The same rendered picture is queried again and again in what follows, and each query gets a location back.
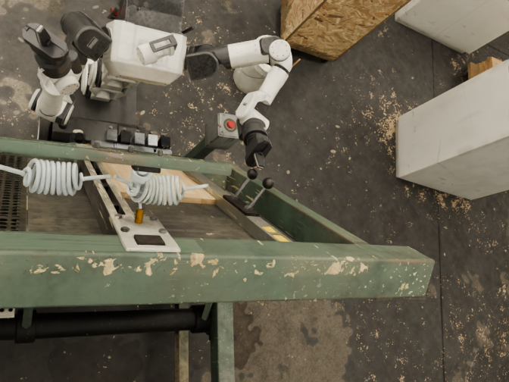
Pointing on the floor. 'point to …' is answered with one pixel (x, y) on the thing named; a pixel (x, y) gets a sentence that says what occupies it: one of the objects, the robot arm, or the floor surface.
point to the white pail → (251, 76)
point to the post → (199, 151)
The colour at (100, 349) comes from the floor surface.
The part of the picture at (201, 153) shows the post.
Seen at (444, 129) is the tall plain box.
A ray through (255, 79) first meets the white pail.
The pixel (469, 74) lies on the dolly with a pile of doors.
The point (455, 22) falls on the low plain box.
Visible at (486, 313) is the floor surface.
